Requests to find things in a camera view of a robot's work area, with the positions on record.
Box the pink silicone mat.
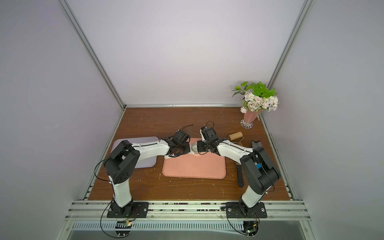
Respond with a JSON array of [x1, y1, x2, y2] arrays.
[[162, 138, 226, 179]]

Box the wooden rolling pin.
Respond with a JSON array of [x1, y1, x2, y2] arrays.
[[228, 132, 244, 146]]

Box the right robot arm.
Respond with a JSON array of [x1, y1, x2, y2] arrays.
[[198, 127, 281, 209]]

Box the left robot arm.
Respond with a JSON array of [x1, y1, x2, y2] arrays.
[[104, 130, 191, 208]]

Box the purple silicone mat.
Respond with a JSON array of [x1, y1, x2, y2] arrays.
[[111, 137, 159, 169]]

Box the blue work glove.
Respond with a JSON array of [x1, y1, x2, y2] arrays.
[[251, 140, 265, 169]]

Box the pink glass vase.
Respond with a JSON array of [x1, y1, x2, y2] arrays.
[[240, 110, 263, 129]]

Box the artificial flower bouquet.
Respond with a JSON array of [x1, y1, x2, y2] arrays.
[[232, 82, 279, 114]]

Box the black handled metal scraper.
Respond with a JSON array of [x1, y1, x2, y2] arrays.
[[236, 164, 245, 188]]

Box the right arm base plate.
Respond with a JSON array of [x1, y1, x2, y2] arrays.
[[222, 202, 268, 219]]

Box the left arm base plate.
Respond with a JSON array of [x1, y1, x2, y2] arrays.
[[107, 200, 149, 219]]

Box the aluminium frame rail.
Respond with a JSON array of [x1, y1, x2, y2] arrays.
[[65, 200, 311, 221]]

